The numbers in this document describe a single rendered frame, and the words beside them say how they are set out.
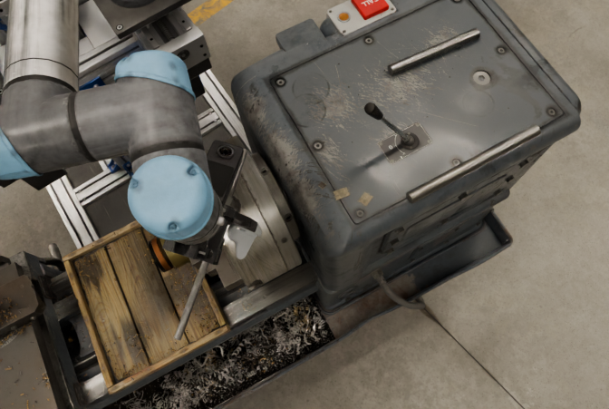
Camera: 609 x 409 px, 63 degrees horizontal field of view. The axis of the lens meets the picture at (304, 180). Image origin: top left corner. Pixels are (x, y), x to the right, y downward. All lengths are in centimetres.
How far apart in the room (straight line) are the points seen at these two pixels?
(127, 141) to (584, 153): 229
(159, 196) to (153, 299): 85
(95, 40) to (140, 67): 92
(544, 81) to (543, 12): 188
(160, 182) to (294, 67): 62
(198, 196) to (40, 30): 28
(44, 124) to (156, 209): 15
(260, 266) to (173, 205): 54
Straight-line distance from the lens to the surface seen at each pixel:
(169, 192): 47
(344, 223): 90
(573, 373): 232
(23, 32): 64
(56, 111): 55
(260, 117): 101
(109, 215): 219
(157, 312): 130
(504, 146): 98
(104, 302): 136
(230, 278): 105
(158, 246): 109
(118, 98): 53
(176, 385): 161
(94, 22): 149
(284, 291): 127
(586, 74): 283
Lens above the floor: 211
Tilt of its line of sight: 68 degrees down
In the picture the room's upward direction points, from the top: 6 degrees counter-clockwise
